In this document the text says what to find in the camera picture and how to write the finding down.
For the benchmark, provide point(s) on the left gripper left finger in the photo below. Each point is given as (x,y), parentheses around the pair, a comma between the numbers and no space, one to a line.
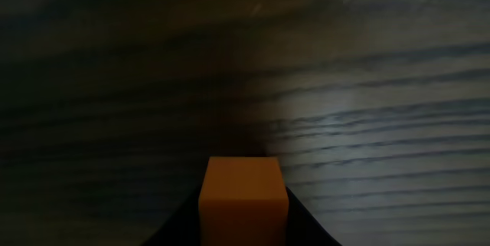
(180,227)

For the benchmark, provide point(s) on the orange cube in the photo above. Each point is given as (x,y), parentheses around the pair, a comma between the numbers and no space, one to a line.
(243,200)

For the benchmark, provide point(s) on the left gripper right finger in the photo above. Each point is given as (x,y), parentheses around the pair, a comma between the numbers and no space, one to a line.
(304,227)

